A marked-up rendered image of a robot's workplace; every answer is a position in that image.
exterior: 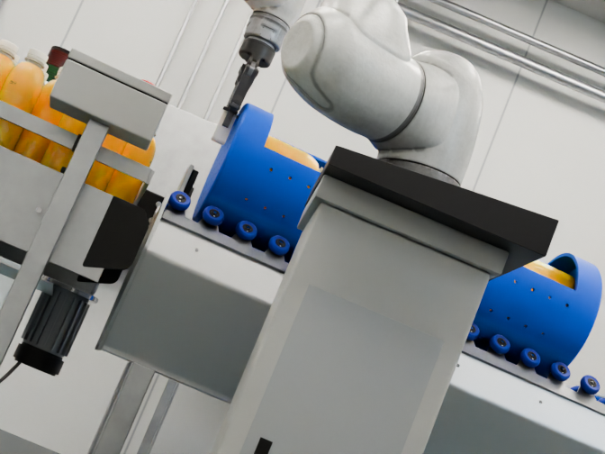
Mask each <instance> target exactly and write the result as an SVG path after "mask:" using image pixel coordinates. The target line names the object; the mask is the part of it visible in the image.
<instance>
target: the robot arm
mask: <svg viewBox="0 0 605 454"><path fill-rule="evenodd" d="M244 1H245V2H246V3H247V4H248V5H249V7H250V8H251V9H252V10H253V13H252V15H251V16H250V18H249V21H248V24H247V28H246V30H245V33H244V34H243V36H244V38H245V40H244V41H243V42H242V45H241V47H240V49H239V55H240V57H241V58H242V59H244V60H245V61H246V62H247V63H246V64H244V63H243V64H242V66H241V67H240V69H239V74H238V77H237V79H236V81H235V87H234V89H233V91H232V93H231V96H230V99H229V102H228V103H227V105H226V106H223V108H222V109H223V110H224V111H223V113H222V115H221V119H220V120H219V122H218V124H217V127H216V129H215V131H214V133H213V136H212V138H211V140H212V141H215V142H217V143H219V144H221V145H222V146H223V145H224V144H225V142H226V140H227V138H228V136H229V134H230V130H231V128H232V125H233V124H234V122H235V120H236V119H238V116H237V115H236V114H238V111H239V110H240V107H241V105H242V103H243V100H244V98H245V96H246V94H247V92H248V90H249V89H250V88H251V86H252V84H253V82H254V80H255V78H256V77H257V75H258V72H259V70H258V68H257V67H261V68H268V67H270V65H271V63H272V61H273V58H274V56H275V53H276V52H279V51H281V63H282V70H283V72H284V75H285V77H286V79H287V81H288V82H289V84H290V85H291V87H292V88H293V90H294V91H295V92H296V93H297V94H298V95H299V96H300V97H301V99H302V100H303V101H305V102H306V103H307V104H308V105H309V106H311V107H312V108H313V109H315V110H316V111H317V112H319V113H320V114H322V115H324V116H325V117H327V118H328V119H330V120H332V121H333V122H334V123H337V124H338V125H340V126H342V127H344V128H346V129H348V130H350V131H352V132H354V133H356V134H359V135H361V136H364V137H366V138H368V140H369V141H370V142H371V143H372V145H373V146H374V148H376V149H377V150H378V154H377V159H380V160H382V161H385V162H388V163H391V164H394V165H396V166H399V167H402V168H407V169H409V170H412V171H415V172H418V173H421V174H423V175H426V176H429V177H434V178H435V179H438V180H441V181H444V182H447V183H449V184H452V185H455V186H460V187H461V184H462V181H463V178H464V176H465V172H466V171H467V169H468V166H469V163H470V160H471V157H472V155H473V151H474V146H475V143H476V139H477V135H478V132H479V128H480V123H481V119H482V113H483V90H482V84H481V80H480V77H479V75H478V73H477V72H476V70H475V69H474V67H473V65H472V64H471V63H470V62H469V61H468V60H466V59H464V58H463V57H461V56H459V55H457V54H455V53H452V52H448V51H443V50H427V51H424V52H422V53H419V54H417V55H415V56H413V57H412V58H411V46H410V41H409V34H408V28H407V25H408V22H407V18H406V16H405V14H404V13H403V11H402V9H401V7H400V6H398V5H397V2H398V0H324V1H323V2H322V3H321V6H320V7H318V8H315V9H312V10H310V11H309V12H307V13H305V14H303V15H302V16H301V17H300V18H299V19H298V17H299V15H300V13H301V11H302V9H303V6H304V4H305V1H306V0H244ZM297 19H298V20H297ZM296 20H297V21H296ZM292 25H293V26H292Z"/></svg>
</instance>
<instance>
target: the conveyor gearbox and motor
mask: <svg viewBox="0 0 605 454"><path fill-rule="evenodd" d="M42 279H45V280H47V281H49V282H51V283H53V295H48V294H46V293H44V292H41V295H40V297H39V299H38V301H37V303H36V305H35V307H34V309H33V311H32V314H31V317H30V319H29V321H28V322H27V324H26V327H25V329H24V331H23V334H22V336H21V338H23V340H24V341H23V342H22V344H21V343H19V344H18V346H17V348H16V350H15V352H14V355H13V357H15V359H14V360H16V361H18V362H17V363H16V364H15V365H14V366H13V367H12V368H11V369H10V370H9V371H8V372H7V373H6V374H5V375H4V376H3V377H1V378H0V383H2V382H3V381H4V380H5V379H6V378H7V377H9V376H10V375H11V374H12V373H13V372H14V371H15V370H16V369H17V368H18V367H19V366H20V365H21V363H23V364H24V365H27V366H29V367H32V368H35V369H38V370H39V371H42V372H44V373H47V374H49V375H52V376H56V375H58V374H59V372H60V370H61V368H62V366H63V364H64V361H62V359H63V358H64V356H65V357H67V356H68V353H69V352H70V350H71V347H72V345H73V343H74V341H75V338H76V336H77V334H78V332H79V329H80V327H81V325H82V323H83V320H84V319H85V317H86V313H87V311H88V309H89V307H90V305H89V304H88V302H90V303H93V304H97V302H98V298H96V297H95V296H94V294H95V292H96V290H97V288H98V287H99V283H95V284H94V286H93V289H92V291H91V293H90V295H89V294H87V293H84V292H82V291H80V290H77V289H75V288H74V287H71V286H68V285H65V284H63V283H61V282H59V281H57V280H55V279H52V278H50V277H46V276H44V277H42ZM62 357H63V358H62Z"/></svg>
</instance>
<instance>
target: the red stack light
mask: <svg viewBox="0 0 605 454"><path fill-rule="evenodd" d="M48 57H49V58H48V60H47V62H46V63H47V64H50V65H53V66H55V67H57V68H60V67H63V66H64V64H65V62H66V60H67V59H68V54H66V53H64V52H62V51H60V50H55V49H51V50H50V51H49V54H48Z"/></svg>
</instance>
